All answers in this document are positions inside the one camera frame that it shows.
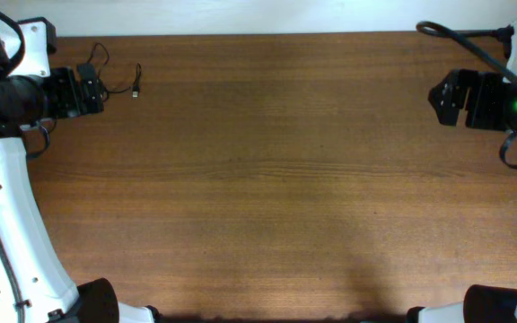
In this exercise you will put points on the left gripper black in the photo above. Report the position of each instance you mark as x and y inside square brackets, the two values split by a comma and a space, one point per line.
[64, 92]

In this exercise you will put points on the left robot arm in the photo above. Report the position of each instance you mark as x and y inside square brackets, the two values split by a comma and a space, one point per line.
[34, 286]

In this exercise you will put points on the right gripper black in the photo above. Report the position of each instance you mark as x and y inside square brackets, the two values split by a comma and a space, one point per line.
[483, 100]

